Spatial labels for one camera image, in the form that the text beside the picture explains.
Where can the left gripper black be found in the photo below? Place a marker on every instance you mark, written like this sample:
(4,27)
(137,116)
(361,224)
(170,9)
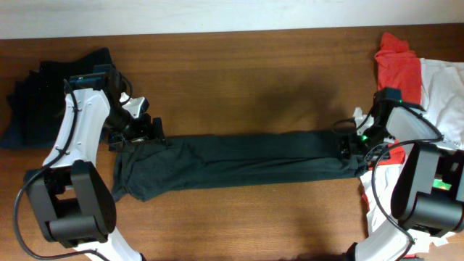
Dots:
(143,130)

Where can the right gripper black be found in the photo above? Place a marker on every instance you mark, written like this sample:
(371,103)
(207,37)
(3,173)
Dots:
(346,146)

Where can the black Nike t-shirt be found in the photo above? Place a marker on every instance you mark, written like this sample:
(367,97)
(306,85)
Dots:
(151,168)

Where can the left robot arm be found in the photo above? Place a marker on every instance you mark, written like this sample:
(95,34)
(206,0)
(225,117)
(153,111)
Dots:
(70,201)

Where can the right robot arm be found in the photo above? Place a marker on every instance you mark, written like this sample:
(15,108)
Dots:
(428,195)

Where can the red t-shirt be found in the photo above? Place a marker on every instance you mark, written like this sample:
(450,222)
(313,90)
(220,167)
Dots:
(398,67)

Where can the white t-shirt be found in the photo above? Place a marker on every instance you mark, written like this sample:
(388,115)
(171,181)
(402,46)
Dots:
(442,101)

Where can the folded black garment on top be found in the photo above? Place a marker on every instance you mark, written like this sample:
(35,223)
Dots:
(55,72)

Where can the folded navy blue garment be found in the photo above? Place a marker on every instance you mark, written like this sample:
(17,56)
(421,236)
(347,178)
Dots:
(29,124)

